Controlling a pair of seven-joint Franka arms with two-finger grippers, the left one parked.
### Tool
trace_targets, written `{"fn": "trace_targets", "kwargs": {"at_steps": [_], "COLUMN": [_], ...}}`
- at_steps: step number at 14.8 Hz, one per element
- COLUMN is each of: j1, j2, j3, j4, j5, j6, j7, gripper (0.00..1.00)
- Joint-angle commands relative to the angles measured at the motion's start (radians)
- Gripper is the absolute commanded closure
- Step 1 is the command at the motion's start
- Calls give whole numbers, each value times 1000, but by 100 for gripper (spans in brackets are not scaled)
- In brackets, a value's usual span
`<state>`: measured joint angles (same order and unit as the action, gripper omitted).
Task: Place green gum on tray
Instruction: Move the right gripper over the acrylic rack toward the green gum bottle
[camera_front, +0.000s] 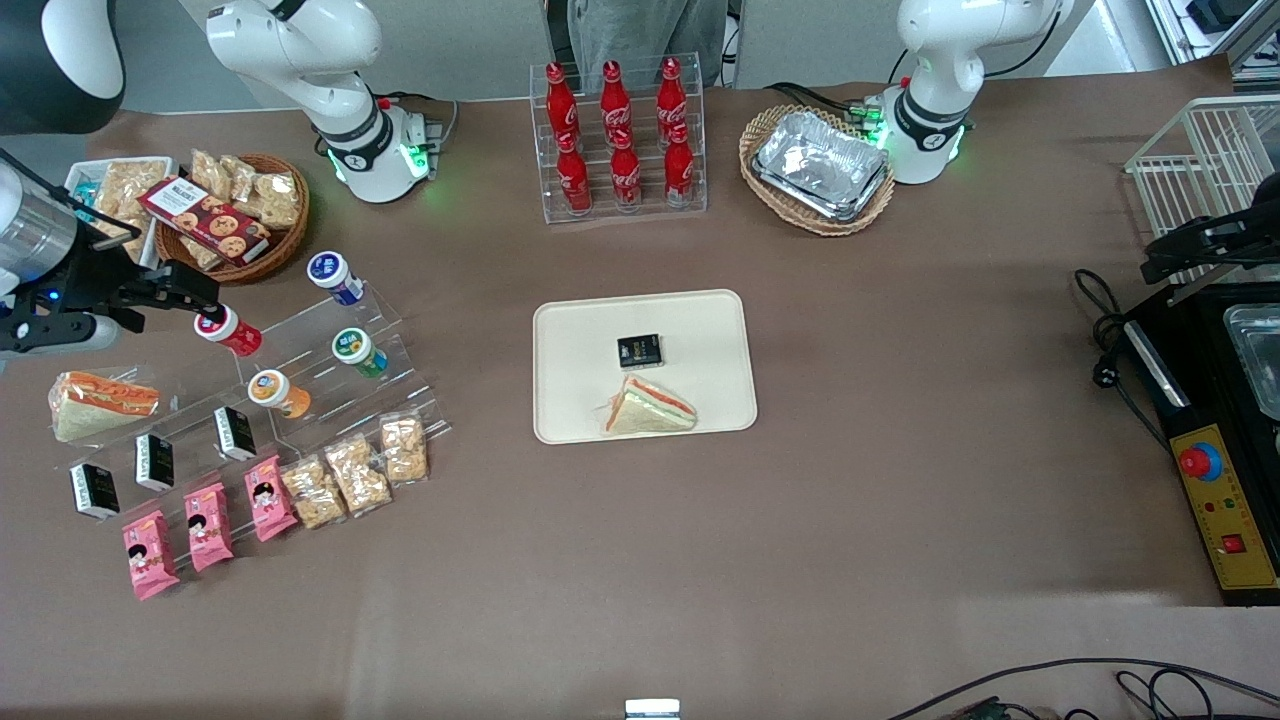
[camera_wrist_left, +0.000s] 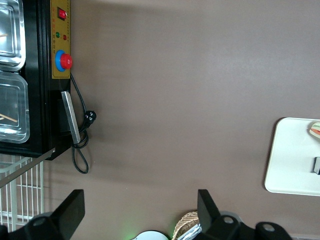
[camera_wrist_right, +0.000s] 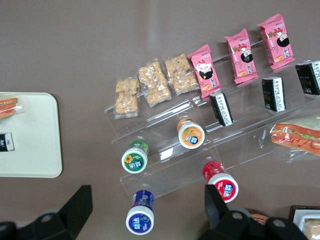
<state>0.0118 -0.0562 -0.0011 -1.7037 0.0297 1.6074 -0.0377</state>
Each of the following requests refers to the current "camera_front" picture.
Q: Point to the teal snack packet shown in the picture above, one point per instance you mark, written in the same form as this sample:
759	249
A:
88	202

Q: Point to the red cookie box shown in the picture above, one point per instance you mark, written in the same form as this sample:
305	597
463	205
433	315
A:
200	218

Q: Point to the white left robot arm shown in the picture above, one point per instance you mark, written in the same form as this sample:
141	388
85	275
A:
940	60

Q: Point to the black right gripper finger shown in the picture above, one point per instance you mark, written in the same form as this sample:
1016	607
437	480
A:
185	280
170	302

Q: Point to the red gum bottle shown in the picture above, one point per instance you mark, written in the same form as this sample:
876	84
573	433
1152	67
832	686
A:
235	335

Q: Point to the clear acrylic bottle rack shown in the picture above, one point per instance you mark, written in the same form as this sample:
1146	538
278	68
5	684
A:
600	216

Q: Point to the small black gum box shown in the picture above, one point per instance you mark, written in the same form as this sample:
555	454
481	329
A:
640	351
155	462
95	491
235	433

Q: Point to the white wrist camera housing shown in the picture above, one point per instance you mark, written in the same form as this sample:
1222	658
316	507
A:
60	335

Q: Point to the orange gum bottle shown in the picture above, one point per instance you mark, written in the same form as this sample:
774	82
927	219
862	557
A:
280	393

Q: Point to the steel food pan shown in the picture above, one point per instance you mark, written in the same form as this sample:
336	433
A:
1260	350

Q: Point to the clear acrylic step stand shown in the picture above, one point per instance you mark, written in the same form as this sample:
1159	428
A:
385	312
432	410

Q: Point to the pink snack packet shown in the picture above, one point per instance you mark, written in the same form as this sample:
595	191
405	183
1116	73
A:
208	527
150	555
270	498

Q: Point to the white plastic box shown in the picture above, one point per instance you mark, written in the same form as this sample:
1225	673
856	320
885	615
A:
80	170

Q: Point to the wrapped triangle sandwich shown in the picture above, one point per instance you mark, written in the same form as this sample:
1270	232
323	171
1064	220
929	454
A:
100	410
650	410

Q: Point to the green gum bottle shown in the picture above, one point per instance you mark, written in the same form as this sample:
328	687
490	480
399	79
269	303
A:
358	350

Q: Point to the light wicker basket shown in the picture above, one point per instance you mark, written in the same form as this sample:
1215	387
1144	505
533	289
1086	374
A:
830	227

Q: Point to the aluminium foil container stack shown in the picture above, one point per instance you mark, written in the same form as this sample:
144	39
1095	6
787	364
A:
820	160

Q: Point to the dark brown wicker basket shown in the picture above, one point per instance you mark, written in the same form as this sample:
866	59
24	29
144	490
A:
270	262

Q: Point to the red cola bottle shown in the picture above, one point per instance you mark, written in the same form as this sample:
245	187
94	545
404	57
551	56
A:
573	178
670	97
614	100
626	172
679	167
560	105

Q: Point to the aluminium frame shelf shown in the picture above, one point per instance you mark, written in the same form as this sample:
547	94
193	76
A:
1250	45

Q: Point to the red emergency stop button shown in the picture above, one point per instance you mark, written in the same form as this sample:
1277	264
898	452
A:
1198	462

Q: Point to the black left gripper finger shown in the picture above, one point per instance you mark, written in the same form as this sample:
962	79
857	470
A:
1160	273

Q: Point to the black machine with yellow panel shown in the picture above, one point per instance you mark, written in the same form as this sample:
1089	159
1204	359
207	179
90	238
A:
1200	335

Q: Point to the clear bagged cracker snack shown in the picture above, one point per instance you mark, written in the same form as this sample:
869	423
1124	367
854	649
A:
357	474
404	449
278	200
130	190
243	180
210	172
313	492

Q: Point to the beige plastic tray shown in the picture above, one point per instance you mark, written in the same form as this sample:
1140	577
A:
700	330

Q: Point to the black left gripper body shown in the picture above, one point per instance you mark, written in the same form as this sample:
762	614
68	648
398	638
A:
1222	236

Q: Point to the blue gum bottle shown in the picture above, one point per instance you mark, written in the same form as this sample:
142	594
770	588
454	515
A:
335	278

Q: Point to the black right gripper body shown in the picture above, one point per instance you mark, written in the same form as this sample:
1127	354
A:
92	281

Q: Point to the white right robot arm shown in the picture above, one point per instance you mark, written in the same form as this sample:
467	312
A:
300	50

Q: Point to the person in grey trousers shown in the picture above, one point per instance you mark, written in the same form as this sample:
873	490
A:
640	30

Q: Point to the white rectangular device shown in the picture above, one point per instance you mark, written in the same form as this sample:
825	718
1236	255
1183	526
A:
652	710

